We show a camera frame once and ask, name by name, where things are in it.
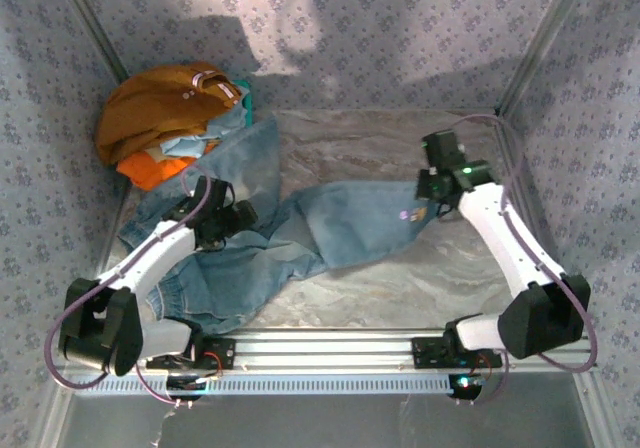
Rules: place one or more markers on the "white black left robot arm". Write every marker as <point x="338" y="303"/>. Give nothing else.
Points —
<point x="160" y="243"/>

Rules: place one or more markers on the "beige garment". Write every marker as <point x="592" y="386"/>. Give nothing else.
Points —
<point x="157" y="153"/>

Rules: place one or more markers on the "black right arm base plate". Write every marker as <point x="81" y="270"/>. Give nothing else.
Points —
<point x="425" y="353"/>

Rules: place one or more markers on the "light blue garment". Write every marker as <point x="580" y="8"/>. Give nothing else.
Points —
<point x="225" y="128"/>

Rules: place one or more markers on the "orange garment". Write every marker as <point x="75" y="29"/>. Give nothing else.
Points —
<point x="155" y="168"/>

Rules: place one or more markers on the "pile of orange clothes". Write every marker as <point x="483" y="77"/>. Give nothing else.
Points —
<point x="150" y="108"/>

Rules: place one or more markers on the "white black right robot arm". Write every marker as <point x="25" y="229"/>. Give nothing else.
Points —
<point x="495" y="228"/>

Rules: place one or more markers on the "aluminium frame post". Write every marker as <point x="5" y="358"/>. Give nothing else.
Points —
<point x="92" y="23"/>
<point x="540" y="38"/>

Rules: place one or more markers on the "blue denim jeans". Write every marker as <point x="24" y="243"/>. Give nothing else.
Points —
<point x="350" y="228"/>

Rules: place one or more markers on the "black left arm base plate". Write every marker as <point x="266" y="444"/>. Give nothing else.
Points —
<point x="222" y="350"/>

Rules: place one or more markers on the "aluminium mounting rail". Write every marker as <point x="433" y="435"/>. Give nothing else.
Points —
<point x="325" y="348"/>

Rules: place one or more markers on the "teal plastic basket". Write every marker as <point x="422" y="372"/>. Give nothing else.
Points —
<point x="247" y="108"/>

